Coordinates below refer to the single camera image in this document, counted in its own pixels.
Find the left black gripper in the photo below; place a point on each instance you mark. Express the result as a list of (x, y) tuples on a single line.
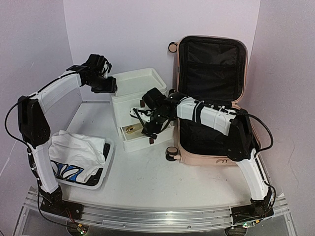
[(110, 88)]

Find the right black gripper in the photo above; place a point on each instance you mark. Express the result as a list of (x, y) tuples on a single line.
[(155, 129)]

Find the gold perfume bottle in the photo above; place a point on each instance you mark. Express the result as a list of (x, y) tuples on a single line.
[(131, 129)]

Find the white plastic drawer unit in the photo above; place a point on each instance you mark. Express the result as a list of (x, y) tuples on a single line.
[(132, 86)]

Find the white perforated plastic basket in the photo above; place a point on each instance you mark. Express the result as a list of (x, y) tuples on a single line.
[(103, 175)]

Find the white blue print t-shirt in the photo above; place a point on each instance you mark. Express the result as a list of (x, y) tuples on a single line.
[(75, 157)]

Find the black jeans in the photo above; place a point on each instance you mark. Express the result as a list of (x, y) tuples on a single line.
[(94, 179)]

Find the pink hard-shell suitcase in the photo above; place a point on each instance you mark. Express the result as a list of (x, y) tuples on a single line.
[(211, 69)]

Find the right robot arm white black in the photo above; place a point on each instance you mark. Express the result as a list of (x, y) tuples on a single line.
[(240, 144)]

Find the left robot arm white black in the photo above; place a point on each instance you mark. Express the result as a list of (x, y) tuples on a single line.
[(36, 131)]

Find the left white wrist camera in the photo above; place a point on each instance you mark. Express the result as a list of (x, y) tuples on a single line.
[(106, 69)]

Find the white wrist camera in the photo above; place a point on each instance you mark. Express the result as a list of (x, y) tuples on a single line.
[(106, 69), (141, 113)]

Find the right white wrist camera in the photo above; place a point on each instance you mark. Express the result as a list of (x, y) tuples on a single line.
[(141, 113)]

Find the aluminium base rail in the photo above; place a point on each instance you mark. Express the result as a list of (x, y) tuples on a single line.
[(159, 211)]

